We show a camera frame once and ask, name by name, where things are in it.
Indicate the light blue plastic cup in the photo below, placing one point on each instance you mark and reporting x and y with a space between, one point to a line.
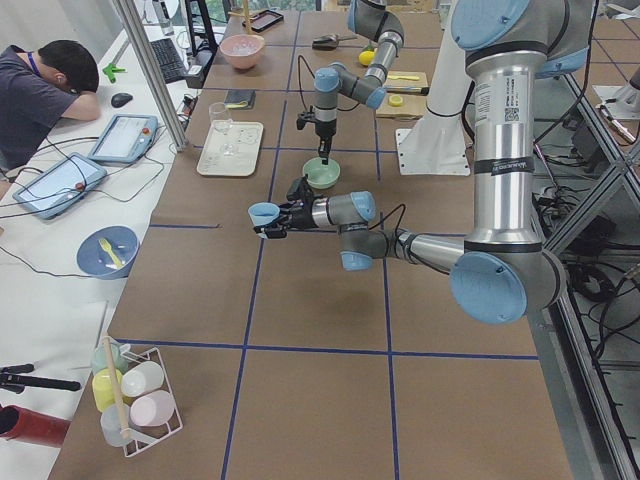
263 213

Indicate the clear wine glass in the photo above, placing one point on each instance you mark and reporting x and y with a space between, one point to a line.
221 120

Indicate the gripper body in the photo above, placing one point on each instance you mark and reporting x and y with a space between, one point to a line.
324 130
301 216

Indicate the cream bear tray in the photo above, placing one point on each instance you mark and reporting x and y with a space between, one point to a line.
246 137

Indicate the green bowl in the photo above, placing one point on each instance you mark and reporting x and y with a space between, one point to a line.
321 175

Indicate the pink bowl with ice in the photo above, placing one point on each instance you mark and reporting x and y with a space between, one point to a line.
243 51

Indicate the teach pendant tablet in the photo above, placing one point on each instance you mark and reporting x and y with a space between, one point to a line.
126 138
59 187

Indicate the black tripod handle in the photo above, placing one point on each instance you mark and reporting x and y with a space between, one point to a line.
17 378

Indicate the green clamp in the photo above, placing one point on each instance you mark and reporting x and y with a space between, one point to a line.
111 70

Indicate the white wire cup rack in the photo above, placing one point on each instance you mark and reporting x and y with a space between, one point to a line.
144 438

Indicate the black keyboard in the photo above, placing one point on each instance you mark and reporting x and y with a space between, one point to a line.
169 60

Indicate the yellow plastic fork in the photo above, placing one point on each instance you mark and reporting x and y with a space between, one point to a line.
107 247

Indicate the wooden cutting board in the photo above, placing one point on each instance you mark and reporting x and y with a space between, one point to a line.
406 95

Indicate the black scoop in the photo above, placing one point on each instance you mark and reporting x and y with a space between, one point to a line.
331 41

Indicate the red cylinder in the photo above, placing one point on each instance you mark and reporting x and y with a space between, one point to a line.
32 427

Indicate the white cup in rack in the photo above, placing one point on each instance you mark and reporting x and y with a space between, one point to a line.
141 379

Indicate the pink cup in rack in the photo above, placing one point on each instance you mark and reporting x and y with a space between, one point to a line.
152 409

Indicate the sleeping person in grey shirt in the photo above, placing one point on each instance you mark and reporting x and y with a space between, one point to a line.
40 87

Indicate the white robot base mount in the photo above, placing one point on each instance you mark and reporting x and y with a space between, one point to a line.
435 145

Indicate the aluminium frame post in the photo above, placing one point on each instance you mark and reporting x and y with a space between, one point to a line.
136 33

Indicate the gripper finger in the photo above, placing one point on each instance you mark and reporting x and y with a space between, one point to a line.
324 150
287 207
273 230

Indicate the yellow lemon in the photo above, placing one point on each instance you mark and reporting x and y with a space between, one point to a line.
366 57

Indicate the far teach pendant tablet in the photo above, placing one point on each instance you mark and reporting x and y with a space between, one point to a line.
126 138

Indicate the yellow plastic knife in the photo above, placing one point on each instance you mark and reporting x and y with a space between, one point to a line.
404 77

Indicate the green cup in rack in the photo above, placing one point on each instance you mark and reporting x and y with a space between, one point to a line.
99 358

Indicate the black computer mouse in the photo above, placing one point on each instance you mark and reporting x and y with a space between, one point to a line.
121 99

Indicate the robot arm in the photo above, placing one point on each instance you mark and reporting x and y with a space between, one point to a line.
500 271
371 20

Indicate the yellow cup in rack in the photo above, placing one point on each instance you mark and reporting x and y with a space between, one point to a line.
102 390

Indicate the black tray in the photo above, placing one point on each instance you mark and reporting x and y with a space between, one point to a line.
264 20

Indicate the steel muddler with black tip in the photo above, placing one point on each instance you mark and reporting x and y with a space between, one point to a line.
409 90

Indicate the clear cup in rack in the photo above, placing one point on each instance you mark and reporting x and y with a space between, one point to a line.
111 427

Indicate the near teach pendant tablet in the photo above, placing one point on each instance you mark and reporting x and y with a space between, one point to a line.
59 187

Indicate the wooden rack handle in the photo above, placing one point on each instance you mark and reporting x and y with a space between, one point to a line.
118 399

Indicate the half lemon slice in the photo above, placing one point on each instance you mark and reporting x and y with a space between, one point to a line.
395 100

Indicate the blue bowl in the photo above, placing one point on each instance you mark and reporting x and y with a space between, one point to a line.
92 260

